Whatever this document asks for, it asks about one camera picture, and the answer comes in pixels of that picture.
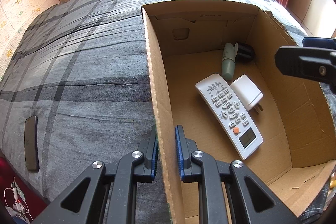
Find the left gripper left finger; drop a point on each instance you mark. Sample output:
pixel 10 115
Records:
pixel 106 193

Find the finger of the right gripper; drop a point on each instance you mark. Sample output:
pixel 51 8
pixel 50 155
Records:
pixel 316 64
pixel 316 42

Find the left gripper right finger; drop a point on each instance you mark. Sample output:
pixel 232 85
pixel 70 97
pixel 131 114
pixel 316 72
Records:
pixel 229 192

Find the white wardrobe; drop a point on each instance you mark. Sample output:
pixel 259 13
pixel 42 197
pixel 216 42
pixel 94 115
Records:
pixel 316 17

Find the white remote control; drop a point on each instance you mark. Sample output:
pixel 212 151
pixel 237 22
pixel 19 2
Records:
pixel 231 114

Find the white usb charger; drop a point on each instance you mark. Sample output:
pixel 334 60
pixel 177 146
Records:
pixel 248 93

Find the green handheld mini fan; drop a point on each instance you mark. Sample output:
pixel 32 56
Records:
pixel 232 53

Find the black smartphone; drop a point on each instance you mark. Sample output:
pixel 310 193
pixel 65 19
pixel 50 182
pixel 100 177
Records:
pixel 31 146

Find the grey plaid bed sheet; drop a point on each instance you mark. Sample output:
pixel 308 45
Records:
pixel 99 74

